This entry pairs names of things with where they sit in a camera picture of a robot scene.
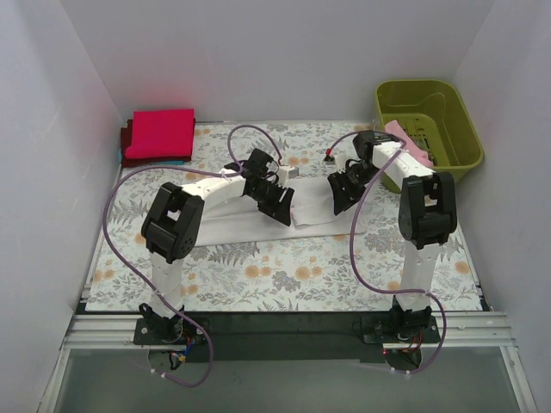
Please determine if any white t shirt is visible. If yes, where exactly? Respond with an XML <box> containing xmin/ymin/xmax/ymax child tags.
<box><xmin>195</xmin><ymin>176</ymin><xmax>355</xmax><ymax>246</ymax></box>

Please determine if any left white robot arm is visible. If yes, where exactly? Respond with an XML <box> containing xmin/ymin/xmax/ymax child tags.
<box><xmin>139</xmin><ymin>149</ymin><xmax>298</xmax><ymax>342</ymax></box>

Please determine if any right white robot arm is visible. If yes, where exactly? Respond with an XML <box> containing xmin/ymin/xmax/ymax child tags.
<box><xmin>325</xmin><ymin>130</ymin><xmax>457</xmax><ymax>340</ymax></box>

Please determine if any floral table mat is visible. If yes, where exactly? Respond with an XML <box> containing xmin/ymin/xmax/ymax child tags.
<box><xmin>85</xmin><ymin>121</ymin><xmax>483</xmax><ymax>313</ymax></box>

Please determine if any pink t shirt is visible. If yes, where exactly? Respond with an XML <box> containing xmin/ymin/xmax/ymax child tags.
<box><xmin>384</xmin><ymin>120</ymin><xmax>434</xmax><ymax>168</ymax></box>

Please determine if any green plastic basket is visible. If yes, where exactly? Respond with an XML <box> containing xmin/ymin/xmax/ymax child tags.
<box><xmin>375</xmin><ymin>79</ymin><xmax>484</xmax><ymax>182</ymax></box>

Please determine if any folded teal t shirt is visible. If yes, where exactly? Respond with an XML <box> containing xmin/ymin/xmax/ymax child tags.
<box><xmin>117</xmin><ymin>151</ymin><xmax>187</xmax><ymax>168</ymax></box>

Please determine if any folded magenta t shirt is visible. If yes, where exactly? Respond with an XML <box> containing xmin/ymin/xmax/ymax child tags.
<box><xmin>122</xmin><ymin>108</ymin><xmax>195</xmax><ymax>160</ymax></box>

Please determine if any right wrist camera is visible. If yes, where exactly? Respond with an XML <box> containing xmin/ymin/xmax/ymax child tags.
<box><xmin>323</xmin><ymin>148</ymin><xmax>347</xmax><ymax>172</ymax></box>

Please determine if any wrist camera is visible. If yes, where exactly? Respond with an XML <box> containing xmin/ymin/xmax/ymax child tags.
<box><xmin>276</xmin><ymin>165</ymin><xmax>300</xmax><ymax>187</ymax></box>
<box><xmin>323</xmin><ymin>148</ymin><xmax>347</xmax><ymax>172</ymax></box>

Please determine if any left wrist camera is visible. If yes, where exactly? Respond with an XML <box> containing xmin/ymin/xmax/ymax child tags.
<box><xmin>276</xmin><ymin>165</ymin><xmax>300</xmax><ymax>187</ymax></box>

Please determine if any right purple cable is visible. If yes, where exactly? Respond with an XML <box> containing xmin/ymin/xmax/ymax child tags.
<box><xmin>325</xmin><ymin>129</ymin><xmax>444</xmax><ymax>376</ymax></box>

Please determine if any purple cable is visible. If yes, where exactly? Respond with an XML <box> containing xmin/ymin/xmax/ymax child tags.
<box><xmin>325</xmin><ymin>129</ymin><xmax>444</xmax><ymax>376</ymax></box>
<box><xmin>102</xmin><ymin>124</ymin><xmax>214</xmax><ymax>387</ymax></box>

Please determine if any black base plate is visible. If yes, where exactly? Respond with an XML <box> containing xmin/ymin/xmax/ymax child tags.
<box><xmin>133</xmin><ymin>311</ymin><xmax>441</xmax><ymax>362</ymax></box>

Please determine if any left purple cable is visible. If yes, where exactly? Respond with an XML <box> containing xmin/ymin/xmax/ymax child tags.
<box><xmin>102</xmin><ymin>124</ymin><xmax>214</xmax><ymax>387</ymax></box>

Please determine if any aluminium rail frame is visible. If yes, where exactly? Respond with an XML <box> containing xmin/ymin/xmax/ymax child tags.
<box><xmin>38</xmin><ymin>120</ymin><xmax>539</xmax><ymax>413</ymax></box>

